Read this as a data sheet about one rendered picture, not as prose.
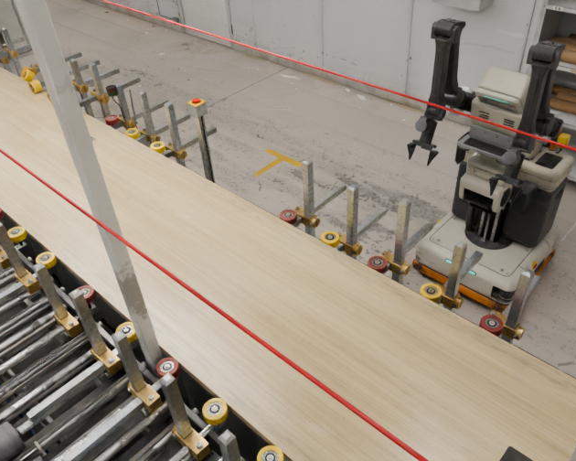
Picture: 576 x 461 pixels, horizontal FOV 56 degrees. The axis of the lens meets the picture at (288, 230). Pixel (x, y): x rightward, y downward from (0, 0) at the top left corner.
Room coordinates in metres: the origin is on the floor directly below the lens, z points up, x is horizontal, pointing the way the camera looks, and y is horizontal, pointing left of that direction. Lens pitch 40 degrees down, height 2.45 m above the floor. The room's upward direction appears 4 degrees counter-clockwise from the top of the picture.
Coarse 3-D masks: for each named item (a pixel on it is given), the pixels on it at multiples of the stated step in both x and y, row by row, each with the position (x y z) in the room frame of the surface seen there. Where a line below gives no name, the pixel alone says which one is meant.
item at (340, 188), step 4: (340, 184) 2.25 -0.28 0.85; (344, 184) 2.25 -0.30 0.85; (336, 188) 2.22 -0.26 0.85; (340, 188) 2.21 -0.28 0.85; (344, 188) 2.23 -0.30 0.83; (328, 192) 2.19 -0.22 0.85; (332, 192) 2.19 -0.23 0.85; (336, 192) 2.19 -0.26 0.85; (340, 192) 2.21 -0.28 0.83; (324, 196) 2.16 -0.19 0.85; (328, 196) 2.16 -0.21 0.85; (332, 196) 2.17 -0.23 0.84; (336, 196) 2.19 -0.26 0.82; (320, 200) 2.13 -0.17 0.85; (324, 200) 2.13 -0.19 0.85; (328, 200) 2.15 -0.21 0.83; (316, 204) 2.10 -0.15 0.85; (320, 204) 2.10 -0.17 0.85; (324, 204) 2.12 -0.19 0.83; (316, 208) 2.08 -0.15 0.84; (320, 208) 2.10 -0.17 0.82; (296, 220) 1.99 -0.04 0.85; (300, 220) 2.00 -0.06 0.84; (296, 224) 1.98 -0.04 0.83
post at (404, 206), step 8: (408, 200) 1.65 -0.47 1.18; (400, 208) 1.64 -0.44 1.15; (408, 208) 1.64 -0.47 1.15; (400, 216) 1.64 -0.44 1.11; (408, 216) 1.64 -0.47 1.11; (400, 224) 1.64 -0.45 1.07; (408, 224) 1.65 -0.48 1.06; (400, 232) 1.63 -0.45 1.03; (400, 240) 1.63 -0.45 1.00; (400, 248) 1.63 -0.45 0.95; (400, 256) 1.63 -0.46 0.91; (400, 264) 1.63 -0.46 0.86; (392, 272) 1.65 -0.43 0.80; (400, 280) 1.64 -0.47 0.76
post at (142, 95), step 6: (138, 96) 2.90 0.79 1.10; (144, 96) 2.89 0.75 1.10; (144, 102) 2.88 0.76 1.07; (144, 108) 2.88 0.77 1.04; (144, 114) 2.88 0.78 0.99; (150, 114) 2.90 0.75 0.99; (144, 120) 2.89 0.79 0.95; (150, 120) 2.89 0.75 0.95; (150, 126) 2.88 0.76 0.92; (150, 132) 2.88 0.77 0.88; (150, 144) 2.90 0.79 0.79
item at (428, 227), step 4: (424, 224) 1.89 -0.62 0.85; (428, 224) 1.89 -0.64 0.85; (432, 224) 1.89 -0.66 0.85; (424, 228) 1.87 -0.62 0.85; (428, 228) 1.86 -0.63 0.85; (416, 232) 1.84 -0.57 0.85; (420, 232) 1.84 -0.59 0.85; (424, 232) 1.84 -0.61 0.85; (428, 232) 1.86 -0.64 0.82; (412, 236) 1.82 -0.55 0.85; (416, 236) 1.81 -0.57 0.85; (420, 236) 1.81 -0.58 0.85; (424, 236) 1.84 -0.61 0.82; (408, 240) 1.79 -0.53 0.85; (412, 240) 1.79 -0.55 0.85; (416, 240) 1.79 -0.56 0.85; (420, 240) 1.81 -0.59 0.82; (408, 244) 1.76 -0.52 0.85; (412, 244) 1.77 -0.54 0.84; (408, 248) 1.75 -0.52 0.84; (388, 264) 1.65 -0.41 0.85; (388, 268) 1.64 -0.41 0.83
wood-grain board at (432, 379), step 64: (0, 128) 3.03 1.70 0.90; (0, 192) 2.33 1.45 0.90; (64, 192) 2.29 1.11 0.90; (128, 192) 2.24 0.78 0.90; (192, 192) 2.20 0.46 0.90; (64, 256) 1.79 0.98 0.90; (192, 256) 1.73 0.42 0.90; (256, 256) 1.70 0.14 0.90; (320, 256) 1.67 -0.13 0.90; (128, 320) 1.41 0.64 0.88; (192, 320) 1.37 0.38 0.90; (256, 320) 1.35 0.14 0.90; (320, 320) 1.33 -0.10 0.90; (384, 320) 1.30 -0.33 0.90; (448, 320) 1.28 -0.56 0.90; (256, 384) 1.07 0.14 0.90; (384, 384) 1.03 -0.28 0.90; (448, 384) 1.02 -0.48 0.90; (512, 384) 1.00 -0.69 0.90; (320, 448) 0.83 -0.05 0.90; (384, 448) 0.81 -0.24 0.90; (448, 448) 0.80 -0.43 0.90
